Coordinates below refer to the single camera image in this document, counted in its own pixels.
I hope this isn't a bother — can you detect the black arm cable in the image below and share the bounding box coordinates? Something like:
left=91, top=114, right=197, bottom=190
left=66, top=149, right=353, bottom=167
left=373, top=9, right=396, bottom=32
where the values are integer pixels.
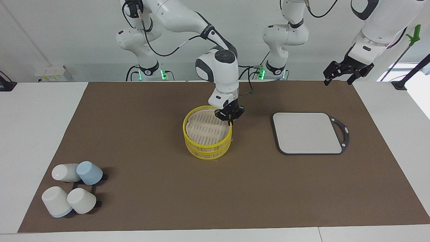
left=139, top=10, right=217, bottom=57
left=304, top=0, right=338, bottom=17

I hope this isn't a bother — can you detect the white cup blue rim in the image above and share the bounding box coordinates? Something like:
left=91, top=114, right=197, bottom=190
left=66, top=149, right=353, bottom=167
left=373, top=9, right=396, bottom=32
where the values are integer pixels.
left=42, top=187, right=73, bottom=218

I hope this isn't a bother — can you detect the light blue cup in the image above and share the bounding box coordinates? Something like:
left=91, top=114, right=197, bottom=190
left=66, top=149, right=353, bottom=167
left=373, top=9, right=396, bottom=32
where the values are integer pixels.
left=76, top=161, right=103, bottom=185

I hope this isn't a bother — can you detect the black right base cable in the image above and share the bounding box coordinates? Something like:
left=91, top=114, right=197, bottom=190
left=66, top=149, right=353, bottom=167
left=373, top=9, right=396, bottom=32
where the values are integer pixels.
left=126, top=65, right=140, bottom=82

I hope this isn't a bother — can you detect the brown table mat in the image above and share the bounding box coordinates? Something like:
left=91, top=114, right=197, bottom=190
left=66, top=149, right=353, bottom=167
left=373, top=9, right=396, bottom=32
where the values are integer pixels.
left=17, top=81, right=430, bottom=233

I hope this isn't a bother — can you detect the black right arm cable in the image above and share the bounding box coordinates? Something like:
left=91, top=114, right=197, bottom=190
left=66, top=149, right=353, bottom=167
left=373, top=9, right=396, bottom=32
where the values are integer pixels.
left=139, top=10, right=217, bottom=57

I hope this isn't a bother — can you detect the white power strip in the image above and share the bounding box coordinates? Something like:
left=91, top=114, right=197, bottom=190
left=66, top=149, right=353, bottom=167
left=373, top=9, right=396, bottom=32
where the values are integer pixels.
left=35, top=65, right=73, bottom=83

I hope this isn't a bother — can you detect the black left base cable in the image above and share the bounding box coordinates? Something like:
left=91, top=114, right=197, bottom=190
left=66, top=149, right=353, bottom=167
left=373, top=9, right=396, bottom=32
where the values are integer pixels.
left=238, top=52, right=270, bottom=96

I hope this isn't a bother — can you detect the black stand pole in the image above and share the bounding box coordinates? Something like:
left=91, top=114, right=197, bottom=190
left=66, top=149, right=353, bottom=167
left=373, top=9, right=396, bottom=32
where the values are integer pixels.
left=391, top=53, right=430, bottom=90

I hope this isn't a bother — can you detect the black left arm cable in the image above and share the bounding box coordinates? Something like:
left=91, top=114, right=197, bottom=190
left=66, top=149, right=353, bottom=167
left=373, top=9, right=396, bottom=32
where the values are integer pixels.
left=304, top=0, right=338, bottom=17

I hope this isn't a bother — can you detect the thin grey rod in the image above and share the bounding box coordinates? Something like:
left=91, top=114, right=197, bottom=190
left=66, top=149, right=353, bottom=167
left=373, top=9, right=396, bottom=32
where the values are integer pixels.
left=380, top=44, right=412, bottom=82

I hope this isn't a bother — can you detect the black cup rack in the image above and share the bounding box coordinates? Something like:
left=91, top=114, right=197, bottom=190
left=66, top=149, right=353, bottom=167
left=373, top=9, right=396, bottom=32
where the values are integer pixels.
left=72, top=173, right=108, bottom=208

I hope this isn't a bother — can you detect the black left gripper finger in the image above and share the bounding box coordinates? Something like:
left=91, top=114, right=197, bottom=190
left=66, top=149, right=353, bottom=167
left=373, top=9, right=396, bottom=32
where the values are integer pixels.
left=323, top=60, right=347, bottom=86
left=347, top=64, right=375, bottom=85

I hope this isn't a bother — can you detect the cream cup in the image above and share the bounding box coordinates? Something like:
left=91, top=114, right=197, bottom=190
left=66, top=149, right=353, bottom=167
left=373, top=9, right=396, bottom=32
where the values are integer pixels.
left=67, top=188, right=97, bottom=214

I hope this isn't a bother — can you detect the black table clamp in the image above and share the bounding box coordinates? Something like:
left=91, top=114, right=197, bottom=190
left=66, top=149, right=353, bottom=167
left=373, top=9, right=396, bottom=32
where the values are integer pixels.
left=0, top=71, right=17, bottom=92

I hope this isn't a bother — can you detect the black base cable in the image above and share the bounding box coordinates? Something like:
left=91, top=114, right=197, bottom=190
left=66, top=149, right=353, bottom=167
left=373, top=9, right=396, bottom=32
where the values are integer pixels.
left=238, top=52, right=270, bottom=96
left=126, top=65, right=140, bottom=82

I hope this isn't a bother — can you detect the green clamp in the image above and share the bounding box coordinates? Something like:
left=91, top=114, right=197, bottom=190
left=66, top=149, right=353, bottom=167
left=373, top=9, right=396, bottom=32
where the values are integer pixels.
left=405, top=24, right=421, bottom=47

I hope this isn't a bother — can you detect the yellow bamboo steamer basket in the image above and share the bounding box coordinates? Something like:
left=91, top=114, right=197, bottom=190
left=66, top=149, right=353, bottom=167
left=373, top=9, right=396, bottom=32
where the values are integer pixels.
left=185, top=138, right=232, bottom=160

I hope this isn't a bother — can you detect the grey cutting board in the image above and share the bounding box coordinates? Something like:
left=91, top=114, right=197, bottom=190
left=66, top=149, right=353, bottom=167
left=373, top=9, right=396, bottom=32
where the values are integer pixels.
left=271, top=112, right=350, bottom=156

